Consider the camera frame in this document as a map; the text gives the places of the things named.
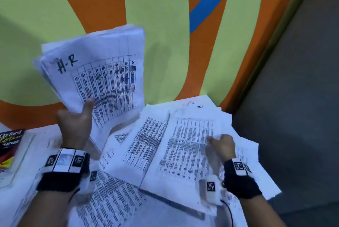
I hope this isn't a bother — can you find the gathered paper stack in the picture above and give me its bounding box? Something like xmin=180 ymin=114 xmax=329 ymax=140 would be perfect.
xmin=33 ymin=24 xmax=145 ymax=153

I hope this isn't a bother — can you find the white wrist camera unit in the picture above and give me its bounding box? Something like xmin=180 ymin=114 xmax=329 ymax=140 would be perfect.
xmin=77 ymin=160 xmax=100 ymax=205
xmin=198 ymin=175 xmax=226 ymax=206

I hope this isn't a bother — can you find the person's left forearm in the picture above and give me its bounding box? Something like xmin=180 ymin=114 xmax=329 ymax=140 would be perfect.
xmin=17 ymin=190 xmax=76 ymax=227

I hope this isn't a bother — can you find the person's left hand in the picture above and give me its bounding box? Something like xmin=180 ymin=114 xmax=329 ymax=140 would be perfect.
xmin=56 ymin=97 xmax=95 ymax=150

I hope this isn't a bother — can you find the single printed paper sheet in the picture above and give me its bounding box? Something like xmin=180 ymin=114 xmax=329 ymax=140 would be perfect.
xmin=139 ymin=114 xmax=226 ymax=215

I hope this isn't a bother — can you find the dark paperback book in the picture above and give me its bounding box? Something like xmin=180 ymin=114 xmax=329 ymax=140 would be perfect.
xmin=0 ymin=129 xmax=26 ymax=173

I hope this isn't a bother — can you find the person's right forearm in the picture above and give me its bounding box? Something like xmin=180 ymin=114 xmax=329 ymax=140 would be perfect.
xmin=239 ymin=195 xmax=288 ymax=227

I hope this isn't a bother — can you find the black wristband with marker tags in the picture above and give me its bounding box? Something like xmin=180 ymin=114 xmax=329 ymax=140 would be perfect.
xmin=36 ymin=148 xmax=91 ymax=192
xmin=224 ymin=158 xmax=263 ymax=199

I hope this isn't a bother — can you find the person's right hand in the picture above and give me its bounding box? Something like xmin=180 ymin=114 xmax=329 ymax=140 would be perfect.
xmin=206 ymin=134 xmax=236 ymax=162

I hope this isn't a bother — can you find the printed sheets spread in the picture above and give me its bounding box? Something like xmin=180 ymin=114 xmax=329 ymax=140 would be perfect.
xmin=13 ymin=94 xmax=282 ymax=227

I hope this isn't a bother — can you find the black camera cable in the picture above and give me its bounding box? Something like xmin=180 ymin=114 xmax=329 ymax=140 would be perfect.
xmin=220 ymin=199 xmax=235 ymax=227

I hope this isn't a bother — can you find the white book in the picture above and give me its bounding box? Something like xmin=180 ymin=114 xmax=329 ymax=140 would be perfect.
xmin=0 ymin=133 xmax=36 ymax=189

